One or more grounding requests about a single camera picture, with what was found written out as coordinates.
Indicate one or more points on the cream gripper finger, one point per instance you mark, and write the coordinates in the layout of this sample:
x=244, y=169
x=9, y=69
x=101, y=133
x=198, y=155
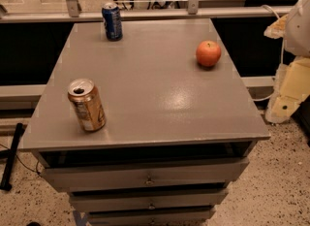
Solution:
x=276, y=30
x=291, y=88

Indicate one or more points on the orange soda can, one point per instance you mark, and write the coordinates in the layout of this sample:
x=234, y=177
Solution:
x=84, y=96

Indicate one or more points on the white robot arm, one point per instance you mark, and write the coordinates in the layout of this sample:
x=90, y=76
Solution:
x=296, y=38

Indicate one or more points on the blue pepsi can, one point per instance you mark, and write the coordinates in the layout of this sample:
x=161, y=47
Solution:
x=112, y=21

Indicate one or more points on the red apple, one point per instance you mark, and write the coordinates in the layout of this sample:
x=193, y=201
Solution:
x=208, y=53

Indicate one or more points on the top grey drawer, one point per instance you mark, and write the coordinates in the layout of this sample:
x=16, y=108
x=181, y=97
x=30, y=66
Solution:
x=140, y=175

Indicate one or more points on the grey drawer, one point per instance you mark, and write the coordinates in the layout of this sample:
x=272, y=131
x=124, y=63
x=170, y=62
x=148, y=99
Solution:
x=150, y=217
x=140, y=175
x=150, y=200

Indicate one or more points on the grey drawer cabinet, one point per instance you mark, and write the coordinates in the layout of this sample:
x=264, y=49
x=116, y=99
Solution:
x=159, y=104

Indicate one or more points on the bottom grey drawer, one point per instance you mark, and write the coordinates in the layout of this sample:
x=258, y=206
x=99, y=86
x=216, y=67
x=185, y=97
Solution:
x=150, y=217

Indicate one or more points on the middle grey drawer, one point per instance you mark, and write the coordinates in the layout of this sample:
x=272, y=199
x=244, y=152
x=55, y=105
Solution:
x=150, y=200

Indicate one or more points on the black bar on floor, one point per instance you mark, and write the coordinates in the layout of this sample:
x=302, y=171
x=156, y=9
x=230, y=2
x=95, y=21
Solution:
x=9, y=155

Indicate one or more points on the metal railing frame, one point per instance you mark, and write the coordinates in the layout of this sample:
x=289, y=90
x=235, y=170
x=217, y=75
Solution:
x=145, y=11

